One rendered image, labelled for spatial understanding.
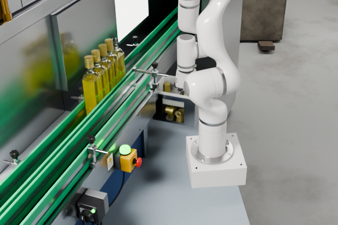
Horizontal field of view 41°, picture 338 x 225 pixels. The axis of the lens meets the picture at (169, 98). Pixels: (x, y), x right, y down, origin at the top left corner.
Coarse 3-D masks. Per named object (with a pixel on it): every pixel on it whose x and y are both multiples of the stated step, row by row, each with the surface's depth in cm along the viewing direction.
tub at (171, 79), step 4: (164, 76) 232; (168, 76) 232; (172, 76) 232; (160, 80) 228; (164, 80) 232; (168, 80) 233; (172, 80) 232; (160, 84) 228; (172, 84) 233; (160, 88) 228; (172, 88) 234; (160, 92) 218; (164, 92) 218; (168, 92) 232; (172, 92) 232; (176, 92) 232; (184, 92) 232; (180, 96) 216; (184, 96) 215
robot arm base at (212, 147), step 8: (200, 128) 194; (208, 128) 190; (216, 128) 190; (224, 128) 193; (200, 136) 197; (208, 136) 193; (216, 136) 193; (224, 136) 196; (192, 144) 207; (200, 144) 199; (208, 144) 195; (216, 144) 195; (224, 144) 199; (192, 152) 203; (200, 152) 202; (208, 152) 198; (216, 152) 198; (224, 152) 202; (232, 152) 202; (200, 160) 198; (208, 160) 198; (216, 160) 198; (224, 160) 198
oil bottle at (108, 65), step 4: (108, 60) 193; (104, 64) 191; (108, 64) 192; (112, 64) 195; (108, 68) 192; (112, 68) 195; (108, 72) 192; (112, 72) 196; (108, 76) 193; (112, 76) 197; (108, 80) 194; (112, 80) 197; (108, 84) 195; (112, 84) 198; (108, 88) 196; (112, 88) 199
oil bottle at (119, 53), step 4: (116, 52) 200; (120, 52) 201; (120, 56) 201; (120, 60) 202; (124, 60) 206; (120, 64) 202; (124, 64) 207; (120, 68) 203; (124, 68) 207; (120, 72) 204; (124, 72) 208; (120, 76) 205
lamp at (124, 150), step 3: (120, 147) 181; (123, 147) 180; (126, 147) 180; (129, 147) 181; (120, 150) 180; (123, 150) 179; (126, 150) 179; (129, 150) 180; (120, 153) 180; (123, 153) 180; (126, 153) 180; (129, 153) 180
